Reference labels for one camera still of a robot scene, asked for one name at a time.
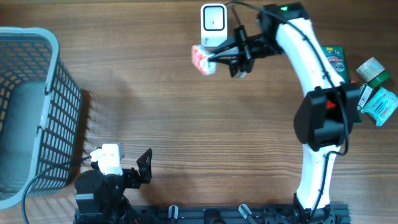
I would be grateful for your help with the small red juice box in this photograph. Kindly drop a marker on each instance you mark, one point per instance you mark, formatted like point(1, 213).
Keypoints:
point(200, 60)

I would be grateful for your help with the light green tissue pack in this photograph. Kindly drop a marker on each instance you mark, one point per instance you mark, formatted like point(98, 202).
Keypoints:
point(381, 106)

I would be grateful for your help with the green lid jar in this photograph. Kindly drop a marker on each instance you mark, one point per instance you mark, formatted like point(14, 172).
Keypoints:
point(373, 72)

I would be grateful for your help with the grey plastic mesh basket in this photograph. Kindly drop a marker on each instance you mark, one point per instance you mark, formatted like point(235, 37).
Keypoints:
point(40, 111)

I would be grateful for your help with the red Nescafe stick sachet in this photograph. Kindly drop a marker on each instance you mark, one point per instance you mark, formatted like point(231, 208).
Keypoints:
point(330, 104)

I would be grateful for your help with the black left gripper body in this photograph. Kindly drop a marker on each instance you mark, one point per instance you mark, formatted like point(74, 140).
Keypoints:
point(130, 180)

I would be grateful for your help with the green 3M gloves package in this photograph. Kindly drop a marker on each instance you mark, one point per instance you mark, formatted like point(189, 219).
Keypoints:
point(336, 57)

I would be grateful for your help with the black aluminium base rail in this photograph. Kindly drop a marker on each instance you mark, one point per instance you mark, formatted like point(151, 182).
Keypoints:
point(217, 214)

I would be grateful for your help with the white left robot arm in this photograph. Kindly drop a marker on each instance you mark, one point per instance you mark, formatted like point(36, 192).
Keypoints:
point(100, 197)

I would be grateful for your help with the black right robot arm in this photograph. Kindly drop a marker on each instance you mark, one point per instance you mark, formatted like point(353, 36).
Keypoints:
point(325, 118)

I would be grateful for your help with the white barcode scanner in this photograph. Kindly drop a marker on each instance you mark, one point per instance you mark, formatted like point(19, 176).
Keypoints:
point(214, 24)

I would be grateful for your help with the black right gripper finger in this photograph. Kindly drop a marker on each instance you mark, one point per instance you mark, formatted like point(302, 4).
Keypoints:
point(229, 47)
point(227, 58)

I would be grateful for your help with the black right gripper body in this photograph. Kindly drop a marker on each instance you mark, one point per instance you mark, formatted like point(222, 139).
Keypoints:
point(254, 46)

